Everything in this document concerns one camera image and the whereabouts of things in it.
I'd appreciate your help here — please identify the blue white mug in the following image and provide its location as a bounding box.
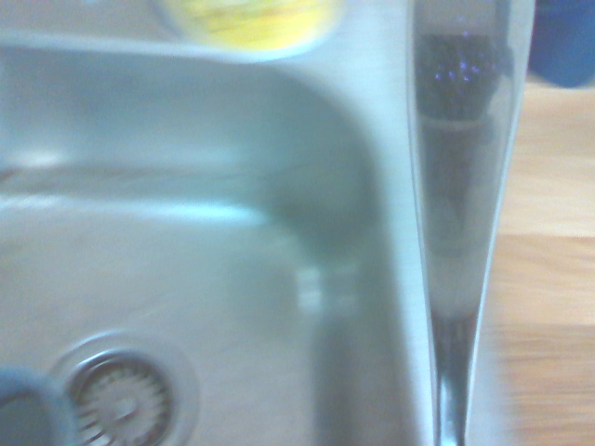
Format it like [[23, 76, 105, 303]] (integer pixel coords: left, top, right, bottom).
[[526, 0, 595, 90]]

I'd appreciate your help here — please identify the stainless steel double sink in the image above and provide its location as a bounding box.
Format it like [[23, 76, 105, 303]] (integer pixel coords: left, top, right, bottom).
[[0, 0, 532, 446]]

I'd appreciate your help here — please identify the metal drain strainer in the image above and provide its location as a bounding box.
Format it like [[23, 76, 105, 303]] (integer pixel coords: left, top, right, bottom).
[[50, 331, 202, 446]]

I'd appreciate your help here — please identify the disinfecting wipes canister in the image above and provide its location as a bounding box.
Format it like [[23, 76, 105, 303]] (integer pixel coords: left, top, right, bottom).
[[148, 0, 348, 54]]

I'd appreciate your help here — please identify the dark grey cup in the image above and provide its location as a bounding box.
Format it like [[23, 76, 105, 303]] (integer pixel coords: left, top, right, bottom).
[[0, 364, 78, 446]]

